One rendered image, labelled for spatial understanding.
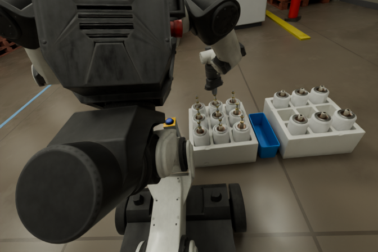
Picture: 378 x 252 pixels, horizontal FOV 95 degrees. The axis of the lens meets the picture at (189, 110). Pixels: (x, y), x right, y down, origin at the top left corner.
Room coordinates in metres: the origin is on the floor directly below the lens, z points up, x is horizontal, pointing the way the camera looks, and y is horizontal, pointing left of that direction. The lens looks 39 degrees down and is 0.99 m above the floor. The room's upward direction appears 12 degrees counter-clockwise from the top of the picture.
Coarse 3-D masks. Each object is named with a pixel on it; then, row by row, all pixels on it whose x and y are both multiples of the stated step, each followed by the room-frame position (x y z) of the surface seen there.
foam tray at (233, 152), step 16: (208, 112) 0.93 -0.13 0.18; (224, 112) 0.89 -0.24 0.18; (192, 128) 0.81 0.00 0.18; (208, 128) 0.86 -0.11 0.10; (192, 144) 0.68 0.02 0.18; (224, 144) 0.63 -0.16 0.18; (240, 144) 0.61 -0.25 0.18; (256, 144) 0.59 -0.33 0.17; (208, 160) 0.62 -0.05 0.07; (224, 160) 0.61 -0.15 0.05; (240, 160) 0.60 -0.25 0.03
